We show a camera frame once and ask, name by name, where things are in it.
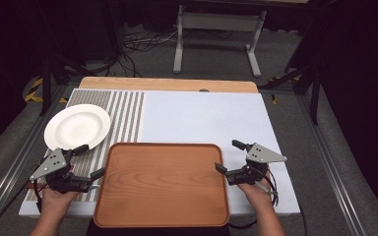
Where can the yellow black hazard tape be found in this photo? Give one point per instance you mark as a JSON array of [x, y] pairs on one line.
[[34, 91]]

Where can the white table mat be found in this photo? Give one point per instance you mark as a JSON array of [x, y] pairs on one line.
[[206, 118]]

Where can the brown wooden tray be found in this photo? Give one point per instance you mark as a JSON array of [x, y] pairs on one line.
[[162, 185]]

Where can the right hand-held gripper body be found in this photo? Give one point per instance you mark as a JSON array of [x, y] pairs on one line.
[[262, 155]]

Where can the person's left hand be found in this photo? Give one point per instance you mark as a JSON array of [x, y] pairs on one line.
[[57, 200]]

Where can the white round plate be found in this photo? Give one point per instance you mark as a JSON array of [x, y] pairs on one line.
[[77, 126]]

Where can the white metal stand frame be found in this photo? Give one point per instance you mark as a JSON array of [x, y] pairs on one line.
[[218, 23]]

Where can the striped grey white placemat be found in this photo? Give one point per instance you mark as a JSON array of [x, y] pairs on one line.
[[126, 114]]

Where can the light wooden table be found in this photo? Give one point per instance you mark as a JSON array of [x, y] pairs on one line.
[[167, 84]]

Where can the person's right hand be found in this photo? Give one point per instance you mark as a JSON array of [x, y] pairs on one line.
[[257, 193]]

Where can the black metal stand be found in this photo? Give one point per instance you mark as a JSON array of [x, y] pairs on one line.
[[313, 95], [47, 82]]

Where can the aluminium floor rail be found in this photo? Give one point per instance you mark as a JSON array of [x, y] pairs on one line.
[[16, 164], [331, 170]]

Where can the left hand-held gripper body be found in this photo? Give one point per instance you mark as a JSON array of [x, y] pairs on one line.
[[53, 164]]

